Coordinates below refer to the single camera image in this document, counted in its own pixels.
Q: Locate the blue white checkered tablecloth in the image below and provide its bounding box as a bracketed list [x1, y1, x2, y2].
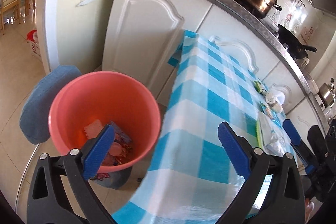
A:
[113, 31, 264, 223]

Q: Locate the stainless steel kettle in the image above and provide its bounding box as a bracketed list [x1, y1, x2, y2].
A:
[318, 78, 335, 108]

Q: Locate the black frying pan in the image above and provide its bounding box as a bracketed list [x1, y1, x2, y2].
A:
[278, 24, 317, 60]

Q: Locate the clear plastic bag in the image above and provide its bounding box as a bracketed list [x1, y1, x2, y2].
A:
[256, 112, 292, 156]

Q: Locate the blue stool cushion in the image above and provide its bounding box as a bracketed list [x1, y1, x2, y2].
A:
[19, 65, 81, 144]

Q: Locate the red plastic trash bucket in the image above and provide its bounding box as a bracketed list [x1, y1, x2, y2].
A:
[49, 71, 161, 173]

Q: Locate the red snack wrapper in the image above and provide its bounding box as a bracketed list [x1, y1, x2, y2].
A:
[103, 121, 133, 166]

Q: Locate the steel countertop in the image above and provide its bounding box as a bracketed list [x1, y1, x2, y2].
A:
[114, 0, 336, 130]

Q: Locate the green white snack packet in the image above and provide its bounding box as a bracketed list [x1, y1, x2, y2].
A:
[253, 81, 268, 94]

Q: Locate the crumpled white tissue wad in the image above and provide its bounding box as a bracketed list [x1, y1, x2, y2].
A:
[265, 92, 283, 113]

